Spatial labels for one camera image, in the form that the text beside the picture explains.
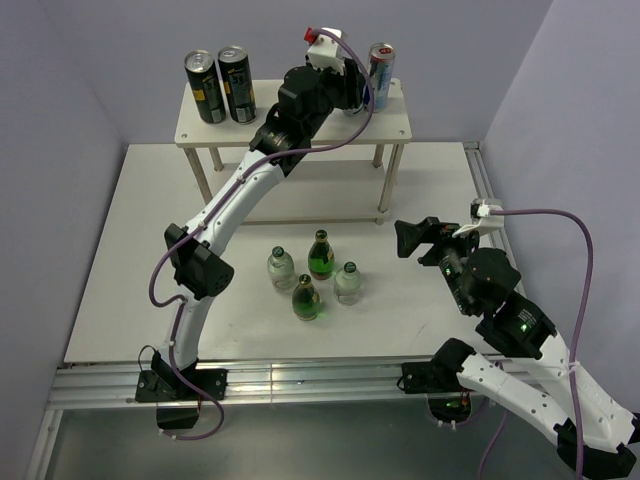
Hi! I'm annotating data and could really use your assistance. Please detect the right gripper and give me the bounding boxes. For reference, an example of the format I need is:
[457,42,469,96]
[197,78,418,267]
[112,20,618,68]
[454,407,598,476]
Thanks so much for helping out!
[392,214,485,313]

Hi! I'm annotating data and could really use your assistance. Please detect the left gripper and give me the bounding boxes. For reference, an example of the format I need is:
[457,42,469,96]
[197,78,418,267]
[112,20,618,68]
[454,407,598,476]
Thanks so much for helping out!
[304,52,368,138]

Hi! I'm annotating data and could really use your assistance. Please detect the silver can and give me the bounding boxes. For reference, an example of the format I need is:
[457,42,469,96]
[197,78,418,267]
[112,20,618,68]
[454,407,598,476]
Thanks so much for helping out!
[365,43,396,112]
[343,105,364,117]

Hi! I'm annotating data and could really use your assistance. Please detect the clear soda bottle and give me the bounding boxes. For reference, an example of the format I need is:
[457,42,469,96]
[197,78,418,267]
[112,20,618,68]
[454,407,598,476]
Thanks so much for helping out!
[334,261,362,305]
[267,246,296,291]

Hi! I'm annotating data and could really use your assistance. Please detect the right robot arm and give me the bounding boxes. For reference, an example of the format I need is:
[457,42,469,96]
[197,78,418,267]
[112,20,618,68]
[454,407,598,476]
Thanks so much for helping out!
[394,217,639,479]

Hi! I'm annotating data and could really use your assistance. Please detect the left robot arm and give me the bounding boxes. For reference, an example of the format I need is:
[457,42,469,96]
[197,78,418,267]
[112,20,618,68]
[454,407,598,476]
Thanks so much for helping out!
[150,59,371,399]

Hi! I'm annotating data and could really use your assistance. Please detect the white two-tier shelf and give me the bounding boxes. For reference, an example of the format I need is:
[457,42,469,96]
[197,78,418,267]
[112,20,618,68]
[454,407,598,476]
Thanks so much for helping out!
[173,77,413,227]

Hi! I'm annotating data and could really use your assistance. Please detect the green glass bottle rear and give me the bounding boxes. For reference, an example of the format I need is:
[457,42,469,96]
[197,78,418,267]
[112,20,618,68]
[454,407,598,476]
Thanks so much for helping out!
[307,229,335,280]

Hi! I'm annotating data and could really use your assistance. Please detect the green glass bottle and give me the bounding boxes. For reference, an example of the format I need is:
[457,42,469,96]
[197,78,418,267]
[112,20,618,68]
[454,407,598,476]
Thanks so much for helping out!
[292,274,321,321]
[307,229,335,280]

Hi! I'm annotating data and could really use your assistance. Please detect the black can right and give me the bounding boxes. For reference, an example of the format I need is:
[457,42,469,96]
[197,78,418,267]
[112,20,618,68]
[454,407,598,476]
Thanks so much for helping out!
[217,45,256,124]

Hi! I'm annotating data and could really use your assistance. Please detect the black can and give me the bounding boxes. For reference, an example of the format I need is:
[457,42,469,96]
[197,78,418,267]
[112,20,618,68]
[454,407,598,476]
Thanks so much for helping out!
[217,45,256,124]
[184,50,226,124]

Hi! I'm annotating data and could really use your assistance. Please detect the green glass bottle front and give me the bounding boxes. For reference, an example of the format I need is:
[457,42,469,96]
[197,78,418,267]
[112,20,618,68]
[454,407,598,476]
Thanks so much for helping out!
[292,274,321,321]

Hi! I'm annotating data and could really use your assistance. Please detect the black can left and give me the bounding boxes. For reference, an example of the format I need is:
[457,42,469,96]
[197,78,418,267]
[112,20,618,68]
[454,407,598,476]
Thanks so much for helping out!
[184,50,226,124]

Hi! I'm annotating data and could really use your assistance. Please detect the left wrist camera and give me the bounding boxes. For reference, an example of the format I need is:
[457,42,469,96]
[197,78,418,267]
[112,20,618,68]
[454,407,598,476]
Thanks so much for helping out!
[304,27,346,75]

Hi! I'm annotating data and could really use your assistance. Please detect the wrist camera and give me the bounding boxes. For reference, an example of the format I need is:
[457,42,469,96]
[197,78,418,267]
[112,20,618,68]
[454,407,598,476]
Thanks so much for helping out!
[452,198,504,238]
[304,27,346,75]

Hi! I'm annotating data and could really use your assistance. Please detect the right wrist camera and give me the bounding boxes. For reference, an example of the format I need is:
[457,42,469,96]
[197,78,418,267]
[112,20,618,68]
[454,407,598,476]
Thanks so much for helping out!
[452,198,504,238]

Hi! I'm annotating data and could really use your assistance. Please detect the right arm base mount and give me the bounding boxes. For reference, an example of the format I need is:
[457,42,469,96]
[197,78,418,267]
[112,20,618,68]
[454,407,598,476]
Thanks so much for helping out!
[396,361,473,430]

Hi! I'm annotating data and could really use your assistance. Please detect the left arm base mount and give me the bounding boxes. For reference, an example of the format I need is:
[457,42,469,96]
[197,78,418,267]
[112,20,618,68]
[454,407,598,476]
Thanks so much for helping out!
[134,352,228,440]

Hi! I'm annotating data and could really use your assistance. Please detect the aluminium rail frame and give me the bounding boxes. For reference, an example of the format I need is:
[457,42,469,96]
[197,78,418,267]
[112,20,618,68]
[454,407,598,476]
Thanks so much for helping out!
[27,144,490,479]

